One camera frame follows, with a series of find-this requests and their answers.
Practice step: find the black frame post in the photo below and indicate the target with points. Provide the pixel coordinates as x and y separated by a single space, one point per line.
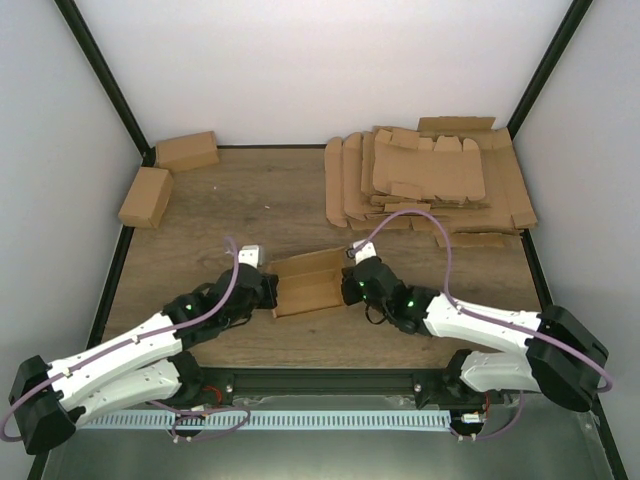
93 54
560 41

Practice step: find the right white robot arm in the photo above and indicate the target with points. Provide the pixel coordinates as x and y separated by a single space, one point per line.
548 352

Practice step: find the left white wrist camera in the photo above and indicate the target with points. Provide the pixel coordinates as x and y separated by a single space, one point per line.
252 255

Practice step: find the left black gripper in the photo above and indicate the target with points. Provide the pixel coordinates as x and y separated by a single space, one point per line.
270 284

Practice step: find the stack of flat cardboard blanks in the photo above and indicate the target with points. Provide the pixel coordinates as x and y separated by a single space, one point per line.
455 177

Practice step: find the light blue slotted cable duct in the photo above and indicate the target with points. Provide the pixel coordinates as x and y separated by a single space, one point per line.
376 420

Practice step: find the cardboard box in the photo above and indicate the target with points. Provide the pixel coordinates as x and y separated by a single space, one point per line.
309 282
187 152
147 198

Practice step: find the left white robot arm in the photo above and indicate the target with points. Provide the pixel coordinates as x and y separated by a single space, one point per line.
151 362

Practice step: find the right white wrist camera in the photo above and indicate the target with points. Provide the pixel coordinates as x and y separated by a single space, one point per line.
361 250

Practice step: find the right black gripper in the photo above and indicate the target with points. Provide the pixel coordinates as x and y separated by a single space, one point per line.
350 296

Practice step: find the left black frame post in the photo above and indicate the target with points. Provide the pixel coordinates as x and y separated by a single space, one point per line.
93 54

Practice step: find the right black frame post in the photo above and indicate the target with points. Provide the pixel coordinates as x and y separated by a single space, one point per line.
560 41

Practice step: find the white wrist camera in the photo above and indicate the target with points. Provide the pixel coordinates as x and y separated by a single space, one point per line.
252 255
361 250

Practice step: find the black aluminium frame rail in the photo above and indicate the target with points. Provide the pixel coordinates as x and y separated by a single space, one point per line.
320 379

